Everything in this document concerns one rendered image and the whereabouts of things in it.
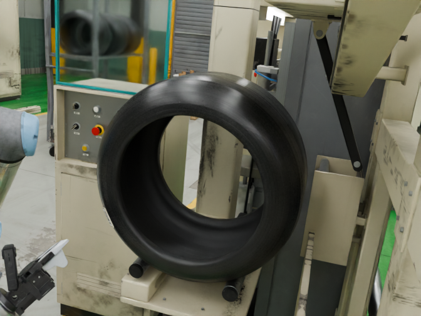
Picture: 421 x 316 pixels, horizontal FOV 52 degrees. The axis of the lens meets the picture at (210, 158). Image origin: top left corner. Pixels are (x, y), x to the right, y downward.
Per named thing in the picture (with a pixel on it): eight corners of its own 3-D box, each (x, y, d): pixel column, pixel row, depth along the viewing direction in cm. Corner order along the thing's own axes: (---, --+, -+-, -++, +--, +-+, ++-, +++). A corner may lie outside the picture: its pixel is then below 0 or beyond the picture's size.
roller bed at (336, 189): (304, 231, 159) (317, 154, 150) (345, 239, 155) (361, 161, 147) (299, 256, 140) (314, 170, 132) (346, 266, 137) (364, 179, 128)
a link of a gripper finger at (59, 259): (79, 252, 118) (52, 276, 115) (65, 236, 116) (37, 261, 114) (81, 254, 115) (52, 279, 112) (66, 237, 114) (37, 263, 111)
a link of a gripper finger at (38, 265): (55, 253, 115) (28, 277, 113) (50, 249, 115) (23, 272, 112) (56, 256, 111) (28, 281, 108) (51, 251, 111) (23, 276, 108)
